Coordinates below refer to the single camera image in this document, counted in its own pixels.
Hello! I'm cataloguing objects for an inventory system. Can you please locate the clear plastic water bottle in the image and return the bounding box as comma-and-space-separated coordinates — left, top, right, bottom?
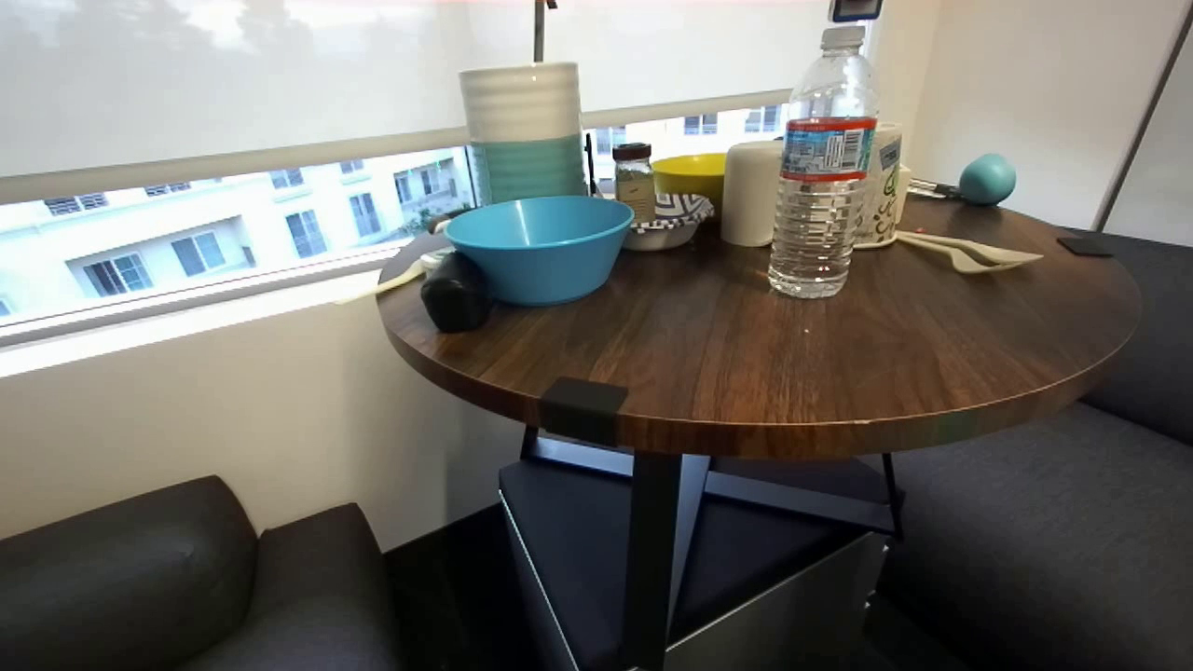
765, 22, 881, 301

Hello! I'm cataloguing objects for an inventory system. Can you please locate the white patterned label cup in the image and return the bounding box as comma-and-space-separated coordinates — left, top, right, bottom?
855, 119, 910, 255

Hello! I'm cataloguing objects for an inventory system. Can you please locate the plain white cylinder cup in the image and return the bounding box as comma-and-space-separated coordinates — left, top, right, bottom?
718, 139, 792, 250

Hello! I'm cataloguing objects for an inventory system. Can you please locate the teal ball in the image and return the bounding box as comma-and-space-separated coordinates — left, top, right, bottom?
928, 148, 1021, 211

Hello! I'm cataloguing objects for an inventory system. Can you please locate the yellow bowl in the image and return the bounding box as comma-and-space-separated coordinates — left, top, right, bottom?
647, 148, 731, 215

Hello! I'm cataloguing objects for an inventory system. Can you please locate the wooden spoon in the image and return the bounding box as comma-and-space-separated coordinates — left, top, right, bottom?
891, 229, 998, 270

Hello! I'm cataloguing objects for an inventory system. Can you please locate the small jar with dark lid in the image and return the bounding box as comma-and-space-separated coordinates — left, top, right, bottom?
606, 139, 659, 229

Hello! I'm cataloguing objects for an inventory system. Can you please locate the black and white patterned bowl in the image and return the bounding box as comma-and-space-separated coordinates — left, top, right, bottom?
620, 185, 718, 257

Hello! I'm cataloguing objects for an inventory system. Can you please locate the wooden fork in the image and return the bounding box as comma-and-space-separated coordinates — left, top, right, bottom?
926, 236, 1048, 281

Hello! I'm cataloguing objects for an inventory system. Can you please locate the thin blind pull wand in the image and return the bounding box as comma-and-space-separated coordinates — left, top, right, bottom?
529, 0, 558, 66

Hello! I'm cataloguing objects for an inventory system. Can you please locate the white and teal canister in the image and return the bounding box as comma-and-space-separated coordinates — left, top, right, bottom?
460, 58, 590, 209

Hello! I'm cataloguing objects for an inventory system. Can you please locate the blue plastic bowl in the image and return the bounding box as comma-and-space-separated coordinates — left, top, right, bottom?
445, 193, 636, 311

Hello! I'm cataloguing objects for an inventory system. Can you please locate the black table edge pad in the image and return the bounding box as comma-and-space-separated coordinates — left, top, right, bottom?
536, 372, 629, 447

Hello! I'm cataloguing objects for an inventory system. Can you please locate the grey fabric sofa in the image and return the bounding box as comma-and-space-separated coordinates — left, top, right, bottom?
870, 229, 1193, 671

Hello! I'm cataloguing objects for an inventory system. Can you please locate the black metal table base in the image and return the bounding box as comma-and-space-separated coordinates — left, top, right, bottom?
517, 426, 907, 671

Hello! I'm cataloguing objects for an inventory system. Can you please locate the white roller blind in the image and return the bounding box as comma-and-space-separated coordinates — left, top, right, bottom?
0, 0, 874, 209

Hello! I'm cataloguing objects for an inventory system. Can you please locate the white window sill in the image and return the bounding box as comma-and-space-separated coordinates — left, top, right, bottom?
0, 247, 422, 384

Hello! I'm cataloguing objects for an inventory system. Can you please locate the black leather armchair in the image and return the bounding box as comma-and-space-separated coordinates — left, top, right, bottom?
0, 473, 404, 671

